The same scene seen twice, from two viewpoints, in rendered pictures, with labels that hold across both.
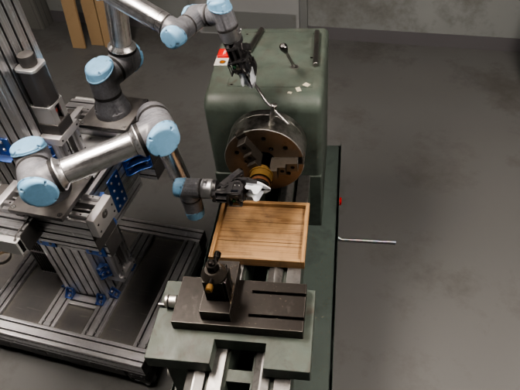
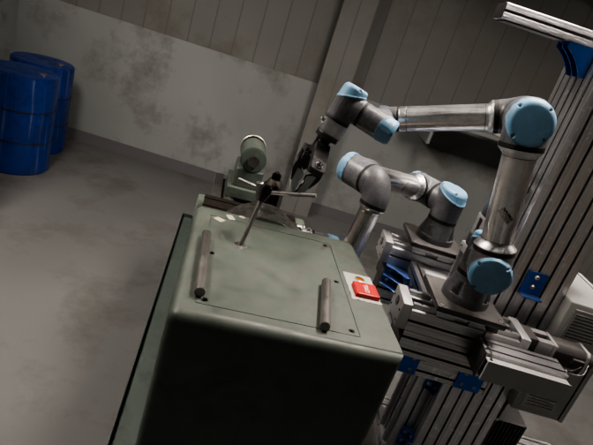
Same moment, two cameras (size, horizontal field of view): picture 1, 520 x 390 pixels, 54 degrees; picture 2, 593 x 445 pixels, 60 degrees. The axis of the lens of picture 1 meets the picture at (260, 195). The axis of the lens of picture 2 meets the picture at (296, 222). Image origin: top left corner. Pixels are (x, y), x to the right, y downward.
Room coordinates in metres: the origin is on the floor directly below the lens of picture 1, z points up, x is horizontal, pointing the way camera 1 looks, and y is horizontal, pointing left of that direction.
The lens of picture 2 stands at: (3.00, -0.57, 1.80)
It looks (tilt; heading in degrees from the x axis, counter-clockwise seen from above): 21 degrees down; 156
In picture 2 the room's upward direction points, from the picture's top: 18 degrees clockwise
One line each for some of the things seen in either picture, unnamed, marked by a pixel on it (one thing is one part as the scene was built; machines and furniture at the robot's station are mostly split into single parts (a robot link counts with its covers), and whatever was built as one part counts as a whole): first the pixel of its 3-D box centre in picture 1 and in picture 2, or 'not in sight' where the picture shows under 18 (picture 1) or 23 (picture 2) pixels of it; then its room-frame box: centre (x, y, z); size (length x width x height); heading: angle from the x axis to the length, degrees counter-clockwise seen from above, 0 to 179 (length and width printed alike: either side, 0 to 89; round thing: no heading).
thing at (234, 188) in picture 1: (229, 191); not in sight; (1.36, 0.11, 1.08); 0.12 x 0.09 x 0.08; 77
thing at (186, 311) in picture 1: (240, 306); (249, 216); (0.95, 0.11, 0.95); 0.43 x 0.18 x 0.04; 78
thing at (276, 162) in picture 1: (286, 165); not in sight; (1.47, -0.11, 1.09); 0.12 x 0.11 x 0.05; 78
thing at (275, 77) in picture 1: (272, 97); (262, 329); (1.96, -0.11, 1.06); 0.59 x 0.48 x 0.39; 168
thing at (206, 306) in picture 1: (220, 289); not in sight; (0.99, 0.16, 1.00); 0.20 x 0.10 x 0.05; 168
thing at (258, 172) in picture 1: (261, 178); not in sight; (1.42, -0.01, 1.08); 0.09 x 0.09 x 0.09; 78
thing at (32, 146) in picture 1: (32, 158); (447, 201); (1.38, 0.75, 1.33); 0.13 x 0.12 x 0.14; 19
